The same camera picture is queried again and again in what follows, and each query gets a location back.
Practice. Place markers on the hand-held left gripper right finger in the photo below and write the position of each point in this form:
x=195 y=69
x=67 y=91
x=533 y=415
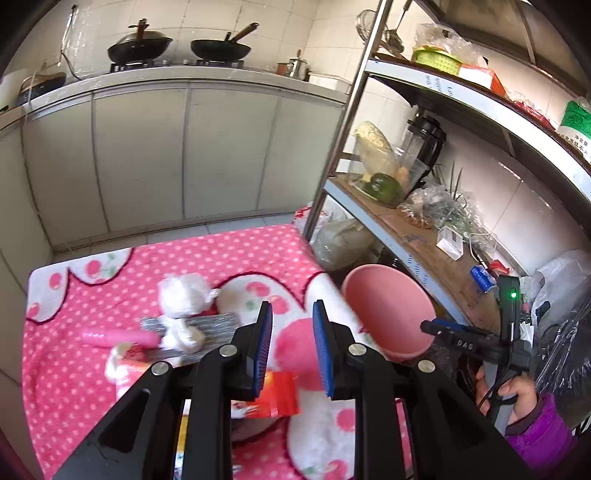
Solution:
x=322 y=355

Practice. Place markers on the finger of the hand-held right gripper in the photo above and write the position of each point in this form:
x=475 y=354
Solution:
x=455 y=326

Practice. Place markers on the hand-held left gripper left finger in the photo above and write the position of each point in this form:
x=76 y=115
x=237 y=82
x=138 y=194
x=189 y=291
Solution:
x=261 y=350

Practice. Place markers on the red snack packet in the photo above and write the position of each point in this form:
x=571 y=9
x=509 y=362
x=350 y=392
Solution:
x=272 y=392

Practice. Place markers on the pink plastic basin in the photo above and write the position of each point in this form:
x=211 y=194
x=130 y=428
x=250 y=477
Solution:
x=383 y=300

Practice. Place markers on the small white bag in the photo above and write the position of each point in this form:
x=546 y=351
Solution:
x=184 y=337

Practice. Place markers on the white and red wrapper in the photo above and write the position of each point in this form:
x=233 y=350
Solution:
x=127 y=369

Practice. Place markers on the person's right hand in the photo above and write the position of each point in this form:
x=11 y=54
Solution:
x=521 y=392

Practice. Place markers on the blue packet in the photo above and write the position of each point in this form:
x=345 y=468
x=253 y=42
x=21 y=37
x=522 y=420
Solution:
x=482 y=277

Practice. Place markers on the small red packet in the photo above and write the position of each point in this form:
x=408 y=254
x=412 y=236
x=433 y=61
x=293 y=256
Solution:
x=497 y=266

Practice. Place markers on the silver scouring cloth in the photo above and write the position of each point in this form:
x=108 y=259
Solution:
x=217 y=325

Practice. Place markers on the large white plastic bag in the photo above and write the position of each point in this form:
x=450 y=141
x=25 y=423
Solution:
x=558 y=277

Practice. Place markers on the small white box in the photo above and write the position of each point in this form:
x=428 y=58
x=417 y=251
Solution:
x=450 y=242

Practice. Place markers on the cardboard shelf liner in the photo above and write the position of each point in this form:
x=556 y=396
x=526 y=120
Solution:
x=415 y=249

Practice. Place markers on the white sack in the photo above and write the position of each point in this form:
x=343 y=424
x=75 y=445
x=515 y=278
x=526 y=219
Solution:
x=341 y=240

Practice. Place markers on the bag of brown nuts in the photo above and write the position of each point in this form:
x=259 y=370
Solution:
x=418 y=214

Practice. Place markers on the clear bag of green onions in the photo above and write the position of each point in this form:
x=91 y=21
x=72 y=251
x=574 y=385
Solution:
x=452 y=207

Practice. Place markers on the green bell pepper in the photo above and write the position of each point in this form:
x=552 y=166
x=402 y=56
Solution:
x=383 y=187

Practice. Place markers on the piece of ginger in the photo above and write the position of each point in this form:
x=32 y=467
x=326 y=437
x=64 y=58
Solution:
x=402 y=175

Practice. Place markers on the clear plastic bowl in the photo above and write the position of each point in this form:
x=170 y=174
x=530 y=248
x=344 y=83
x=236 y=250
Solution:
x=364 y=184

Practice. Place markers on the black blender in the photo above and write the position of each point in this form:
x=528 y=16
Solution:
x=427 y=143

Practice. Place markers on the pink polka dot blanket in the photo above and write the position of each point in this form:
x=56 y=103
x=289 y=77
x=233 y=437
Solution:
x=69 y=360

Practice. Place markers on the green and white bag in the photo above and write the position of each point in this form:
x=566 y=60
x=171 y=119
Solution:
x=575 y=129

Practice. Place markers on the napa cabbage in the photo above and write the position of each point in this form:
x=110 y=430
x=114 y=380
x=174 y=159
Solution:
x=376 y=145

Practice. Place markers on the bag of red chilies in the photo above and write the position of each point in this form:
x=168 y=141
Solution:
x=531 y=110

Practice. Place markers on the grey kitchen counter cabinets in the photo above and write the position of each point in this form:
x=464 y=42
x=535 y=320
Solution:
x=184 y=147

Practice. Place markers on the metal shelf rack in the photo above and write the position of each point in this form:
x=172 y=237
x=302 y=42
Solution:
x=461 y=92

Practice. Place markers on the orange and white box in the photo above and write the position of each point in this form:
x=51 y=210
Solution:
x=482 y=78

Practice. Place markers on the green plastic basket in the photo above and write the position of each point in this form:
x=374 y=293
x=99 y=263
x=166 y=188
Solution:
x=436 y=61

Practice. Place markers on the white lidded container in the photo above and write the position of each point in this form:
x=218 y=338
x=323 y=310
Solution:
x=328 y=81

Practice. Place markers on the brown cup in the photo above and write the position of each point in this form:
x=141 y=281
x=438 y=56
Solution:
x=282 y=68

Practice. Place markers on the small steel pot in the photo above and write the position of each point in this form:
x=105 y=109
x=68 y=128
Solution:
x=298 y=67

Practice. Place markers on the metal ladle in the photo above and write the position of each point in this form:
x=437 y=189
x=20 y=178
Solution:
x=395 y=39

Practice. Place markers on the gas stove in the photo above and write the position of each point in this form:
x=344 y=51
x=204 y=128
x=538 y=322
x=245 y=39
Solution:
x=184 y=63

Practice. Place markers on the black wok with lid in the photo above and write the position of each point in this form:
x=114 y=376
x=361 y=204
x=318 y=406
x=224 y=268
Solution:
x=138 y=46

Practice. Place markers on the dark induction cooker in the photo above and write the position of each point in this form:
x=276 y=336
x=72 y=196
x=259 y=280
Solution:
x=41 y=85

